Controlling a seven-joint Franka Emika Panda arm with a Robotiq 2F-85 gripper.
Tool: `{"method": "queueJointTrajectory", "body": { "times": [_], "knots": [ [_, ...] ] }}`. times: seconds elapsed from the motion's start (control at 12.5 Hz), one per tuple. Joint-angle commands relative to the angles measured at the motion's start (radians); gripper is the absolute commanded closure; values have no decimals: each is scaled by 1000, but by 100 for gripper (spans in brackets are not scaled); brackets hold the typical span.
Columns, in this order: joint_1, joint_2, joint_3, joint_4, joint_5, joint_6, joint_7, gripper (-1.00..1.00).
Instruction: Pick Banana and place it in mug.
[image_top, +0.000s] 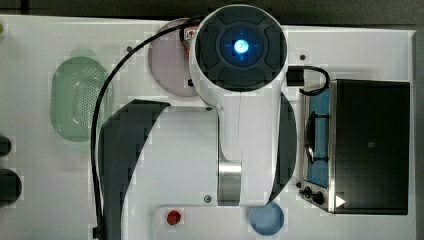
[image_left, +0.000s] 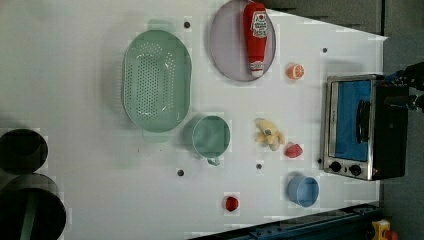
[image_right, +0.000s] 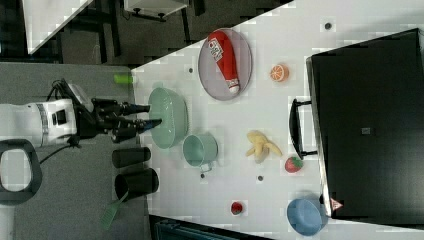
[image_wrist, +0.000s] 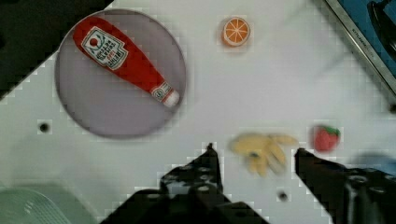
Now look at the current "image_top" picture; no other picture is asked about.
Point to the red round button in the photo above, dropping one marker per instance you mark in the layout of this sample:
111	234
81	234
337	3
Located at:
173	217

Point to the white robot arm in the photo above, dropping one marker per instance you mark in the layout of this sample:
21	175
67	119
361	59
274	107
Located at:
226	153

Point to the red ketchup bottle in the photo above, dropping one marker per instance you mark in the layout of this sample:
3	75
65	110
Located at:
187	38

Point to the black toaster oven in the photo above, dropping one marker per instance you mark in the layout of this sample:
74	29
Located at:
357	147

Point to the green perforated colander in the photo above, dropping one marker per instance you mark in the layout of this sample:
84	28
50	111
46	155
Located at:
75	87

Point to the blue bowl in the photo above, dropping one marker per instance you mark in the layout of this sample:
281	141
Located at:
267	220

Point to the pink round plate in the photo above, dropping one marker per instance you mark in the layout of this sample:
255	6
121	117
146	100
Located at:
169	65

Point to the black cylinder stand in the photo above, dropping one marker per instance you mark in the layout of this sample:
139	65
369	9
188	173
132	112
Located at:
5	146

